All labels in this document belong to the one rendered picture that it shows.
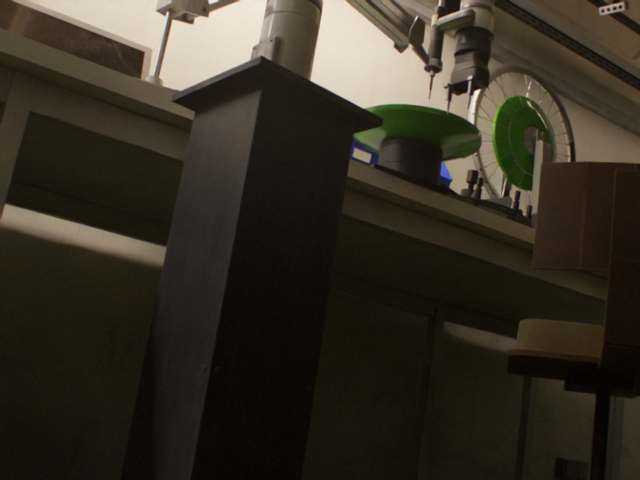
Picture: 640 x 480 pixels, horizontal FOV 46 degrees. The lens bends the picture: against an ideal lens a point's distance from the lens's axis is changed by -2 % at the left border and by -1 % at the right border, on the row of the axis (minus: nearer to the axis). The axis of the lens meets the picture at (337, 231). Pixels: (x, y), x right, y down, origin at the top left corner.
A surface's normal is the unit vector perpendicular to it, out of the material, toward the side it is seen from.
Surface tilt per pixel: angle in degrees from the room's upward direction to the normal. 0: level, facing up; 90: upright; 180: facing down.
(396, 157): 90
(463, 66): 87
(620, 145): 90
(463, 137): 156
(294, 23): 90
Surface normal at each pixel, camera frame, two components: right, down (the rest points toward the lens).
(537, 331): -0.55, -0.29
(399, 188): 0.56, -0.13
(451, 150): 0.09, 0.95
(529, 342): -0.75, -0.27
